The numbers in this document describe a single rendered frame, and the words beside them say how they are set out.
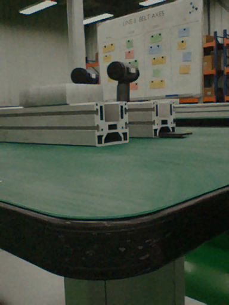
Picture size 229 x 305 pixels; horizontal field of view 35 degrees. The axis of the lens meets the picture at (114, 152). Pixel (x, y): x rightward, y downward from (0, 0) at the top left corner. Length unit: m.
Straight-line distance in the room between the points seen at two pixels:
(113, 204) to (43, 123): 0.55
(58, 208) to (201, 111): 2.13
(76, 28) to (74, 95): 8.81
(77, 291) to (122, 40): 4.25
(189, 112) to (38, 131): 1.69
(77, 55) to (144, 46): 5.25
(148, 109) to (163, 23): 3.34
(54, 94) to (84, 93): 0.06
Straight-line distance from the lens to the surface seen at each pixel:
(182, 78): 3.94
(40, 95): 0.79
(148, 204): 0.27
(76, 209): 0.26
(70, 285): 0.36
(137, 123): 0.87
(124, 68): 1.14
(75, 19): 9.58
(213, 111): 2.32
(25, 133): 0.85
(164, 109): 0.90
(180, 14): 4.05
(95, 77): 1.34
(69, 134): 0.74
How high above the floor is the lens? 0.85
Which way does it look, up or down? 7 degrees down
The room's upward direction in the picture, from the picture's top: 2 degrees counter-clockwise
